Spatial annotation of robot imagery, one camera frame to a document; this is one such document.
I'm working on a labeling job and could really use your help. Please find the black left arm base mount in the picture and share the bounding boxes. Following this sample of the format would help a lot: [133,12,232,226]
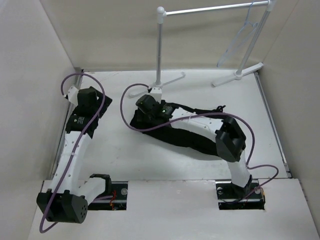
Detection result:
[88,181,129,211]

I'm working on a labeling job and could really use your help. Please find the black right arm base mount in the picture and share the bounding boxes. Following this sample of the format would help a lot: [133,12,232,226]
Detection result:
[215,180,266,210]

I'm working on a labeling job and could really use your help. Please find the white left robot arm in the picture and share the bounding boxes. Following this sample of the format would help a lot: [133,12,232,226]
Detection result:
[36,86,112,224]

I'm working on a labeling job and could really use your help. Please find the white metal clothes rack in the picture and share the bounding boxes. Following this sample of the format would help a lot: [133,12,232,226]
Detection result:
[128,0,277,98]

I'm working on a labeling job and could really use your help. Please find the black trousers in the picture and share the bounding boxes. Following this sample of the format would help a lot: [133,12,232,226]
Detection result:
[129,100,226,156]

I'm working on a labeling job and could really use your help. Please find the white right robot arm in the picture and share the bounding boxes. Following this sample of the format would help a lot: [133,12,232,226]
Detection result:
[130,92,252,199]

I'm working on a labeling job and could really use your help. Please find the light blue clothes hanger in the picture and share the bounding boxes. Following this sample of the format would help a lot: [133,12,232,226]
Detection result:
[216,0,259,68]

